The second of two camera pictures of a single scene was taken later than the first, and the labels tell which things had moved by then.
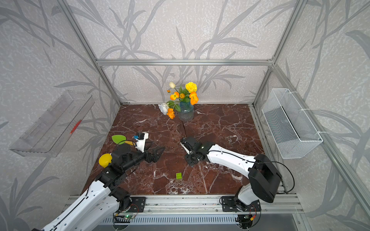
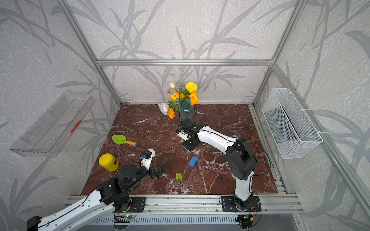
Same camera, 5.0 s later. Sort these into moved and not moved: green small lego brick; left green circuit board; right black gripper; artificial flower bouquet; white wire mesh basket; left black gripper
Moved: left black gripper; right black gripper
Not moved: left green circuit board; artificial flower bouquet; green small lego brick; white wire mesh basket
